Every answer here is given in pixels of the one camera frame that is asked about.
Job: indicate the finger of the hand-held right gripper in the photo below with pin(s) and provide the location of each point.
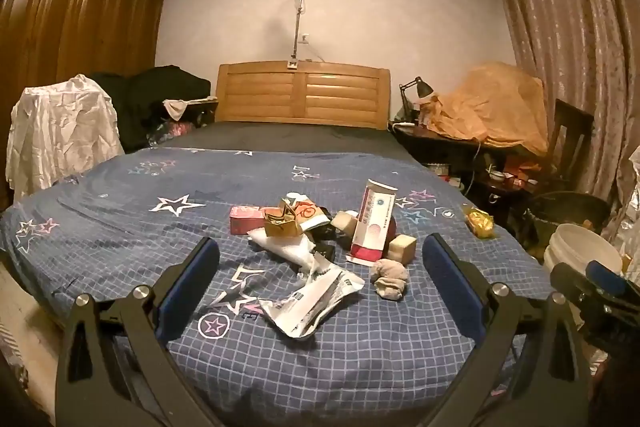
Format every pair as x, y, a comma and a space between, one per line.
607, 278
565, 282

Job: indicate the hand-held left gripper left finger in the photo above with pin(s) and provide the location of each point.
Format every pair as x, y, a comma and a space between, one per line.
186, 287

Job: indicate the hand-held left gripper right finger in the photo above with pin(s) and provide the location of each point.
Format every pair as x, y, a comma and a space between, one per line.
450, 279

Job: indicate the white plastic bucket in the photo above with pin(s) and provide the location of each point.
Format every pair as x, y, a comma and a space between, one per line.
575, 247

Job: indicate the tall red and white box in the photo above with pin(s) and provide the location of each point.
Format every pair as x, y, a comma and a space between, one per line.
372, 217

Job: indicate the gold box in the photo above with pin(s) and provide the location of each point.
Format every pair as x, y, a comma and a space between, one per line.
280, 224

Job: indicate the white wrapper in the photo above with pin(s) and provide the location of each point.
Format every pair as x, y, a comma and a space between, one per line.
310, 302

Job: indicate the small black box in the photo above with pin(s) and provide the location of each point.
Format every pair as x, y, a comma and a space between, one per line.
327, 251

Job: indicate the white packet with orange print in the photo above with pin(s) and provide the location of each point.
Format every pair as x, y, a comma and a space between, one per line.
311, 214

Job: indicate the tan wooden cube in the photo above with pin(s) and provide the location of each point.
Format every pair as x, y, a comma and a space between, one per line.
402, 249

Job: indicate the grey sock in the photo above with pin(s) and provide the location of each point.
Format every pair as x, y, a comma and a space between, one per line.
390, 277

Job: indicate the yellow snack packet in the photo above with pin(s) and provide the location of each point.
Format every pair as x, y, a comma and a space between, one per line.
480, 222

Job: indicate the silver plastic sheet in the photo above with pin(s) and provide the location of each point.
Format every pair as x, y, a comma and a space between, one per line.
632, 207

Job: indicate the blue star printed blanket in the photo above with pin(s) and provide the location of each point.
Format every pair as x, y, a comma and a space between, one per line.
125, 232

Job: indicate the pink box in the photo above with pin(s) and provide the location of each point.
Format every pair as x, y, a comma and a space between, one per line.
242, 219

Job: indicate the small white bowl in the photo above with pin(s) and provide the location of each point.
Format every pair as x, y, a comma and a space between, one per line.
496, 176

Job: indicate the pile of red boxes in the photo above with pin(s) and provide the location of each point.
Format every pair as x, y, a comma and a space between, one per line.
522, 172

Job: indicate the beige sponge block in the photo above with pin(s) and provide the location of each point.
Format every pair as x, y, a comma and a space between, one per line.
345, 223

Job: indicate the dark wooden desk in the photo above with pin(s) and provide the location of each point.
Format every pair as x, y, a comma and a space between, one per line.
435, 142

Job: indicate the dark wooden chair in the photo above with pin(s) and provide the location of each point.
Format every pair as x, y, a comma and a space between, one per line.
570, 122

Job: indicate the small beige cloth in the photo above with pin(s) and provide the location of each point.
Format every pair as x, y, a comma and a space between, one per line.
176, 108

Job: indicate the orange cover cloth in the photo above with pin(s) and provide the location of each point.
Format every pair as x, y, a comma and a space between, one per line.
490, 102

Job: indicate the dark grey bed sheet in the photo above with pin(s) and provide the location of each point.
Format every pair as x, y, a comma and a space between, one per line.
300, 137

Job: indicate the black desk lamp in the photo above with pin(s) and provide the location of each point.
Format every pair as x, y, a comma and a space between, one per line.
422, 87

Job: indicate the white crumpled cloth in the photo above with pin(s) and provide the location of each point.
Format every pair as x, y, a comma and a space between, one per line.
60, 132

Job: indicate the black clothes pile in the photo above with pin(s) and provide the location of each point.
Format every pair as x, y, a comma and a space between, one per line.
150, 89

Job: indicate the wooden bed headboard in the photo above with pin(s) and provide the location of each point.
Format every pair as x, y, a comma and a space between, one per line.
260, 97

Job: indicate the patterned beige curtain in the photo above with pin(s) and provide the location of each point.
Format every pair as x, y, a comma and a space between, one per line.
565, 22

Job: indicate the gooseneck phone holder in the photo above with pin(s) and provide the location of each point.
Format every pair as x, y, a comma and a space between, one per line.
298, 27

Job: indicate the brown wooden wardrobe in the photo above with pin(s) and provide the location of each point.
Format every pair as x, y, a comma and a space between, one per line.
75, 17

